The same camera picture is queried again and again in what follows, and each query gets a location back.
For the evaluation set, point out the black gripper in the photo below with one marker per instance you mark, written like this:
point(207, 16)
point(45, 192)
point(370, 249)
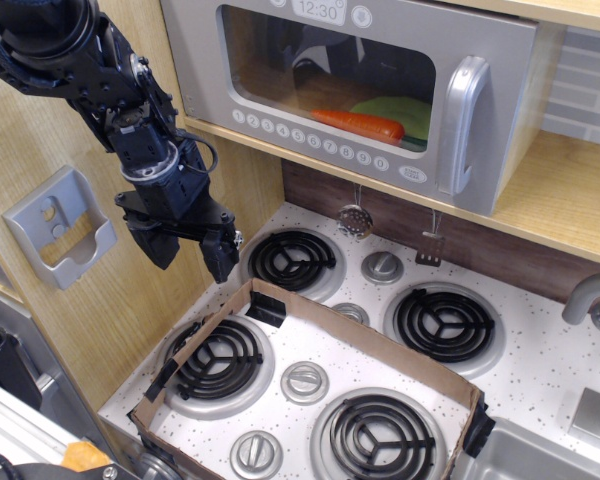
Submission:
point(182, 207)

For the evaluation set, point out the silver toy microwave door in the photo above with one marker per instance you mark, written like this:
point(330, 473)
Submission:
point(260, 67)

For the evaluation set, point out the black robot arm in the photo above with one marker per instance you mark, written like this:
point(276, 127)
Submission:
point(71, 50)

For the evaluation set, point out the back left black burner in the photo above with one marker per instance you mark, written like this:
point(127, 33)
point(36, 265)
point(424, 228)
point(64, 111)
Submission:
point(291, 259)

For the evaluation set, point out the black burner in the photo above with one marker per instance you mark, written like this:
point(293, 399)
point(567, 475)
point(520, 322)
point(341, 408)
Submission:
point(448, 326)
point(227, 362)
point(291, 259)
point(374, 436)

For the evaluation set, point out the front left black burner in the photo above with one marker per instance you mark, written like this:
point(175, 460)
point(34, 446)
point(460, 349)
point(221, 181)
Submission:
point(227, 362)

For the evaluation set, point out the hanging silver strainer spoon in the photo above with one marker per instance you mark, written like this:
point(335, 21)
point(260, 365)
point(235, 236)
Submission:
point(353, 220)

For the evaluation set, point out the middle silver stove knob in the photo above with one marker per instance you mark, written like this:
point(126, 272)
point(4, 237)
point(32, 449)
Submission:
point(353, 312)

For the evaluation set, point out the silver stove knob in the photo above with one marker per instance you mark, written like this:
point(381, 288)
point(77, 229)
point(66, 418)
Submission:
point(256, 455)
point(382, 268)
point(353, 312)

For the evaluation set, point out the centre front silver knob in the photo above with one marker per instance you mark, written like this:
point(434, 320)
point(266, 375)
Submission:
point(304, 383)

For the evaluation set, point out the back silver stove knob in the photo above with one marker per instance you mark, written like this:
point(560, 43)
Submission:
point(382, 268)

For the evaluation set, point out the front silver stove knob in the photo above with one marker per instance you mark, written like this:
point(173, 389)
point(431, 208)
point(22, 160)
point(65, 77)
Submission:
point(256, 455)

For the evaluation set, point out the orange toy carrot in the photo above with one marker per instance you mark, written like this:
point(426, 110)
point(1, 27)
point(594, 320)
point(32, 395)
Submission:
point(366, 125)

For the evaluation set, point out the silver oven knob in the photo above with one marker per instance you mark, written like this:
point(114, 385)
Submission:
point(151, 467)

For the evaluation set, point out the orange tag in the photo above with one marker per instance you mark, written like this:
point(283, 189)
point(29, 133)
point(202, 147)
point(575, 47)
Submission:
point(82, 456)

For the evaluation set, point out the hanging silver spatula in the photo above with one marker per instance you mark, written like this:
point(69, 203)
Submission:
point(431, 246)

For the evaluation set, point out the green toy plate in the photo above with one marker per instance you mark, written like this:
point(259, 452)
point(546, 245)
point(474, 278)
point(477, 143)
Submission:
point(414, 115)

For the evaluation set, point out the front right black burner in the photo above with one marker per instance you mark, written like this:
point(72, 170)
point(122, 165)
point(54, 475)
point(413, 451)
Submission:
point(374, 436)

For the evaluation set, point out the back right black burner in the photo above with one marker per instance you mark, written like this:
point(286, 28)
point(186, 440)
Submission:
point(448, 326)

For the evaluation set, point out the silver sink basin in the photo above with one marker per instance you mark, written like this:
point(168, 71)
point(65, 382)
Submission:
point(512, 452)

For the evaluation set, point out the silver sink faucet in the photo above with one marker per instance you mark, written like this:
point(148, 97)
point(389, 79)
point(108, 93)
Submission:
point(584, 300)

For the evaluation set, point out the grey wall phone holder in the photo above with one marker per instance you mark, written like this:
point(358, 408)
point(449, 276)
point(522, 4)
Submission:
point(48, 213)

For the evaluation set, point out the brown cardboard frame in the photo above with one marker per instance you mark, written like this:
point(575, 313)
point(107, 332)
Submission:
point(197, 436)

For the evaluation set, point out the silver faucet handle block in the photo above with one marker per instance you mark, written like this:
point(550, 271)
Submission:
point(586, 421)

